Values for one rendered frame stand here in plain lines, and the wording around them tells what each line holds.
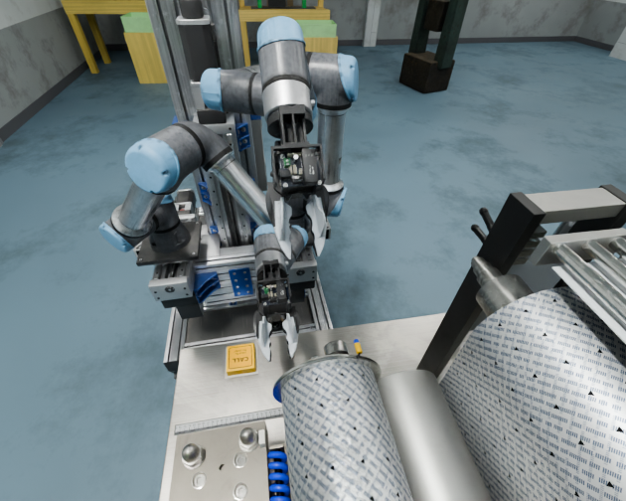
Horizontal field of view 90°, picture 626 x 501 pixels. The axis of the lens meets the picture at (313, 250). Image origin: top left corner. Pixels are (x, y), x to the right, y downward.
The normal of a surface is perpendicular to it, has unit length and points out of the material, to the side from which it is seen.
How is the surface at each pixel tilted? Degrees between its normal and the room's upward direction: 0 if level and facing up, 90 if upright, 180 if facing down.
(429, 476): 18
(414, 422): 12
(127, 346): 0
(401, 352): 0
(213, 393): 0
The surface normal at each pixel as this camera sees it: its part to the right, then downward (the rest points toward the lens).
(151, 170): -0.31, 0.58
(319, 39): 0.15, 0.69
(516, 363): -0.90, -0.19
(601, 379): -0.40, -0.61
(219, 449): 0.02, -0.72
